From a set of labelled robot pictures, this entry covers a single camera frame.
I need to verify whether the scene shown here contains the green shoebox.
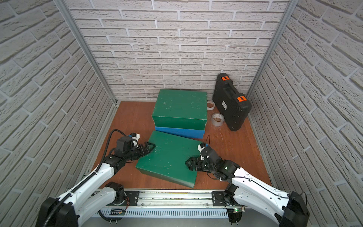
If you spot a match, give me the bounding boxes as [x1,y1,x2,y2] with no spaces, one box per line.
[136,131,201,188]
[152,89,207,130]

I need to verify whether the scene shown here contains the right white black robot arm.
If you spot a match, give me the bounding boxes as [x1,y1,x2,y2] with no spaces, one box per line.
[185,157,310,227]

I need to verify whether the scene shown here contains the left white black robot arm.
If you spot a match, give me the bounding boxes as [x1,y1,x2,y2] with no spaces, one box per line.
[36,142,156,227]

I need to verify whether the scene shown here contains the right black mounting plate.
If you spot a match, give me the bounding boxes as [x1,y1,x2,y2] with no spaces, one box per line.
[211,191,243,207]

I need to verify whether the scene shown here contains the black mounting plate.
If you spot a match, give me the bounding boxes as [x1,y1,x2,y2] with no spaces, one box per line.
[211,191,243,207]
[121,190,140,206]

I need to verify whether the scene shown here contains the blue shoebox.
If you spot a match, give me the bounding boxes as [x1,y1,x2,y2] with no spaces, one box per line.
[155,126,205,139]

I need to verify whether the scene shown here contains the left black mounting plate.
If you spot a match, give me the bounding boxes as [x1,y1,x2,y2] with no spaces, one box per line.
[121,190,140,206]

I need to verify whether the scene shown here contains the near clear tape roll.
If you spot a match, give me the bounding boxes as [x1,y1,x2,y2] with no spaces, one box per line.
[211,113,225,127]

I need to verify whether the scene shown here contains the far tape roll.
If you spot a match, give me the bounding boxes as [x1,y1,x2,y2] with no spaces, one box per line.
[207,101,215,111]

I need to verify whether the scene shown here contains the black tool case orange latches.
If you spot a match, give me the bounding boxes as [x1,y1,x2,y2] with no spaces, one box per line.
[212,73,252,131]

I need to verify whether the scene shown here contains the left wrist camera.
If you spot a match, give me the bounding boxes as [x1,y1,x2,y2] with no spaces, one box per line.
[114,133,140,157]

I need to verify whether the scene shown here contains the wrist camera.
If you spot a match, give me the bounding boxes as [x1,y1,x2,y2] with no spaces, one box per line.
[114,133,140,157]
[198,143,221,163]

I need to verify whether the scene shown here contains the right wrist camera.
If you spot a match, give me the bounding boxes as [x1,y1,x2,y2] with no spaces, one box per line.
[198,143,221,163]

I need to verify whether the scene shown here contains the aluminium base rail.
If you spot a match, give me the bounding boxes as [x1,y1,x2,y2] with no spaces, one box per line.
[56,188,293,219]

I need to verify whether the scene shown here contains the left aluminium corner post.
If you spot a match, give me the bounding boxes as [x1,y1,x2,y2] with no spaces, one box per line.
[54,0,117,106]

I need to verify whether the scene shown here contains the aluminium corner post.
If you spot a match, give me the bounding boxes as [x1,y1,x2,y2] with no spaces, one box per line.
[54,0,117,106]
[246,0,300,99]

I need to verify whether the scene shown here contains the right aluminium corner post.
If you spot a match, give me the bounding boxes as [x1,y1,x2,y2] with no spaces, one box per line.
[246,0,300,99]

